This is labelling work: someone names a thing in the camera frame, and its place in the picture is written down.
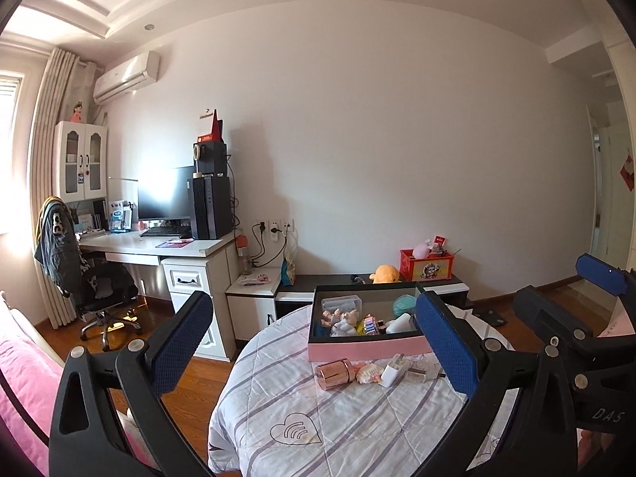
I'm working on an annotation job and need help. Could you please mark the beige doll figurine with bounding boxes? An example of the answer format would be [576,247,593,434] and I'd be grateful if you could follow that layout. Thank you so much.
[320,308,361,336]

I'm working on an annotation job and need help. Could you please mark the white nightstand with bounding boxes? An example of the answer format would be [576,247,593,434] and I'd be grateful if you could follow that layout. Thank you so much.
[226,267,284,331]

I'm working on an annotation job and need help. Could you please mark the black power cables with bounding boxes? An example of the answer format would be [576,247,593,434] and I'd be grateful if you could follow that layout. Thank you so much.
[251,223,291,266]

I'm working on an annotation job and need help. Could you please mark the rose gold cylinder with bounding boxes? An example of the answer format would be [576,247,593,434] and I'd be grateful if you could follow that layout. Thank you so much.
[315,358,355,391]

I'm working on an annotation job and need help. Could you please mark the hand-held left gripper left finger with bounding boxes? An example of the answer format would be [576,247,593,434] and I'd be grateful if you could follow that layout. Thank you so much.
[48,291,214,477]

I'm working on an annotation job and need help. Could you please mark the window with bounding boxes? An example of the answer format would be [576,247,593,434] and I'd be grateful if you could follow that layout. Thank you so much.
[0,72,25,234]

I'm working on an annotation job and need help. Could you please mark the black bathroom scale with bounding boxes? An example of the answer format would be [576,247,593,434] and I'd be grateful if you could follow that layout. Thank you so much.
[472,305,510,329]

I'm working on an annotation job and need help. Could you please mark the black keyboard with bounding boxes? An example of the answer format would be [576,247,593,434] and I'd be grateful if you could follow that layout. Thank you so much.
[140,226,192,238]

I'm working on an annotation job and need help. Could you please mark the clear small box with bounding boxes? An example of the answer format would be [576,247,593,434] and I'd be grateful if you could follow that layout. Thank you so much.
[405,358,443,382]

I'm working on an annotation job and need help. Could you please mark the white charger plug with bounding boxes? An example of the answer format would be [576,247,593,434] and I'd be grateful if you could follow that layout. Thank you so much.
[380,354,411,388]

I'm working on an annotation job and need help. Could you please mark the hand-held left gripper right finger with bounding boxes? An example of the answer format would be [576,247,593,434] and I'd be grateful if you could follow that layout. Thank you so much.
[415,291,584,477]

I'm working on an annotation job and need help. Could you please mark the blue white box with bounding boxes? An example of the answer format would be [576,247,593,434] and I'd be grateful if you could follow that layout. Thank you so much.
[108,200,132,234]

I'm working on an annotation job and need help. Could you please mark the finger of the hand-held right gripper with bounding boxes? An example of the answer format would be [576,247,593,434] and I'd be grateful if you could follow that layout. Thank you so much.
[576,253,636,299]
[513,285,597,353]

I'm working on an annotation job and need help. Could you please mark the round table with striped cloth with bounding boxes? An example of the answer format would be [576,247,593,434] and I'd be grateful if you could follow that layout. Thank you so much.
[207,303,527,477]

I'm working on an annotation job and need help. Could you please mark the black speaker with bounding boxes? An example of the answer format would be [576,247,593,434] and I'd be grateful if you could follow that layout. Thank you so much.
[193,140,228,176]

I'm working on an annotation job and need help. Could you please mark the white air conditioner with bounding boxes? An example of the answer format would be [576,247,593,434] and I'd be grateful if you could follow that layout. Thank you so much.
[93,51,161,105]

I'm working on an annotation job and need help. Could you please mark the white wall sockets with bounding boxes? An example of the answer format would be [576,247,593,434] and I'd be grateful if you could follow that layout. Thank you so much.
[256,217,295,234]

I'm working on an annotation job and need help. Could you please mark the orange octopus plush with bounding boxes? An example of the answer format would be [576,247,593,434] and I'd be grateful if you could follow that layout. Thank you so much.
[368,264,399,284]

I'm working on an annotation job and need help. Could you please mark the black office chair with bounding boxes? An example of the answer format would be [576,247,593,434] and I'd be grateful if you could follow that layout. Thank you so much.
[35,196,145,353]

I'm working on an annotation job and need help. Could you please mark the low black-topped cabinet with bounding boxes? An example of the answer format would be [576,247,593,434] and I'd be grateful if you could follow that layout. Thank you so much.
[275,273,470,319]

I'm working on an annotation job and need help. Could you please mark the clear plastic container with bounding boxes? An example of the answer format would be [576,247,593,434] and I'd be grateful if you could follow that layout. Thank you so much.
[320,295,363,315]

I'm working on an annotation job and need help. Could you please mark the red triangular card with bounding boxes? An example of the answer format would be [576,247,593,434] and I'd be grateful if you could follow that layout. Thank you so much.
[198,108,223,142]

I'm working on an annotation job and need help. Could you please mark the white glass-door cabinet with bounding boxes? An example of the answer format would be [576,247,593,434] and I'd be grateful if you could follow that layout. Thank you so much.
[54,120,109,204]

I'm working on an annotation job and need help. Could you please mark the red plastic crate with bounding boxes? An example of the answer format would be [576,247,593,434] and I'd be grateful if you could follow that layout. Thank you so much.
[399,249,455,281]

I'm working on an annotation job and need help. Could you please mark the grey jacket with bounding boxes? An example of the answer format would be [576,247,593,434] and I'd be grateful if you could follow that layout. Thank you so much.
[34,196,83,296]

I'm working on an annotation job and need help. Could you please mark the white door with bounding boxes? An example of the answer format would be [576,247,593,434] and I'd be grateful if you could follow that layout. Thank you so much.
[589,104,636,279]

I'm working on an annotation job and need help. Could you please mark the pink storage box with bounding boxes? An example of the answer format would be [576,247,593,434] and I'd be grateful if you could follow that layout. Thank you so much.
[307,281,433,363]

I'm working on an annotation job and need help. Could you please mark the black computer monitor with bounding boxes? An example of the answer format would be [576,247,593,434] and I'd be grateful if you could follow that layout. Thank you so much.
[138,165,196,224]

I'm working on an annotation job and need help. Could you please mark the black computer tower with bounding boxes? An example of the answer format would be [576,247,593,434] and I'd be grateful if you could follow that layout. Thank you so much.
[187,174,234,240]

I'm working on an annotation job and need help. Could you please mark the pink blanket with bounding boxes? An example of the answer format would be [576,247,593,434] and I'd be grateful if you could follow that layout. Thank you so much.
[0,328,160,477]

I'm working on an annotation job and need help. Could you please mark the red door decoration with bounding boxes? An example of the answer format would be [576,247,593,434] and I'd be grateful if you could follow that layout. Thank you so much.
[617,155,636,190]

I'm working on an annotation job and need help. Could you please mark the white desk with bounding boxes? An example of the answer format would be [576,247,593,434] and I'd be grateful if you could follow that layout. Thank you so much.
[74,229,242,363]

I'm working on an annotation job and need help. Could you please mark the beige curtain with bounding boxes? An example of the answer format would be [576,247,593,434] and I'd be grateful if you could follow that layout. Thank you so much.
[30,47,97,329]

